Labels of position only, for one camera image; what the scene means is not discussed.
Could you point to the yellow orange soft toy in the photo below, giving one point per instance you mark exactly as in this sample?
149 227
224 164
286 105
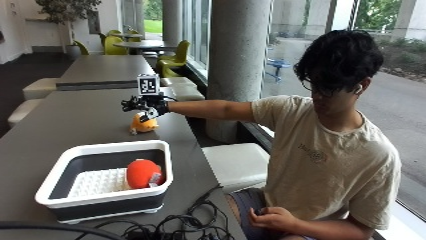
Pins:
144 126

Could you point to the dark shorts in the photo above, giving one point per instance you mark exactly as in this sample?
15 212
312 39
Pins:
248 210

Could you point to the white marker cube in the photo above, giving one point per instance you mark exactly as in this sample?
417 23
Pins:
148 84

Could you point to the white cushioned stool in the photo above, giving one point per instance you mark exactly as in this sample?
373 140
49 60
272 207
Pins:
23 111
177 81
188 93
40 88
237 165

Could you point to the long grey table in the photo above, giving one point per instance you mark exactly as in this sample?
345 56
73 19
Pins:
104 70

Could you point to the green plastic chair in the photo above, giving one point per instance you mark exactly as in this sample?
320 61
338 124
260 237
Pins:
177 53
81 48
113 46
169 70

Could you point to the red orange soft toy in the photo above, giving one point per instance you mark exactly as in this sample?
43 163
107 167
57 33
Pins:
141 174

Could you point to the round grey table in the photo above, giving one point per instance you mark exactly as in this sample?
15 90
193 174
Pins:
127 35
141 44

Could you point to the beige t-shirt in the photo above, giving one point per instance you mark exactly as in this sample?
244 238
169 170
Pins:
328 156

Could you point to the the person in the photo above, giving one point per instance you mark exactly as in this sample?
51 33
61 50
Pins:
328 150

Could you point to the grey concrete pillar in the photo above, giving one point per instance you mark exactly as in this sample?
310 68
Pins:
237 60
172 21

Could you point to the white and grey basin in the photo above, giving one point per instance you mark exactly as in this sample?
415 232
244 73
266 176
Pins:
107 200

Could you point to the potted indoor tree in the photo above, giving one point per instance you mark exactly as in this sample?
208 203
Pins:
68 16

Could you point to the blue outdoor seat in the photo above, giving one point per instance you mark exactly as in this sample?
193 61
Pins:
277 66

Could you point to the dark-framed glasses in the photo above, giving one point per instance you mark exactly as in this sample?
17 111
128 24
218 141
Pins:
313 87

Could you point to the white earbud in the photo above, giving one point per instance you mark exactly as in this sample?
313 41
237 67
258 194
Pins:
357 88

